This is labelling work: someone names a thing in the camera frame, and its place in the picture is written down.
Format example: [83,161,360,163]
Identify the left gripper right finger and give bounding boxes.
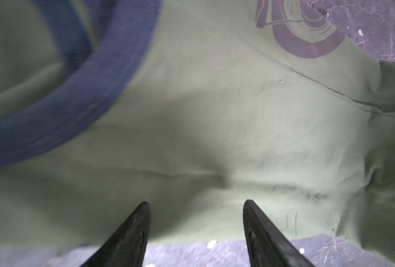
[243,200,314,267]

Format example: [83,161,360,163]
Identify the green tank top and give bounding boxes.
[0,1,395,265]

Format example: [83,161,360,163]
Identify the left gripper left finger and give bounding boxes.
[81,201,151,267]

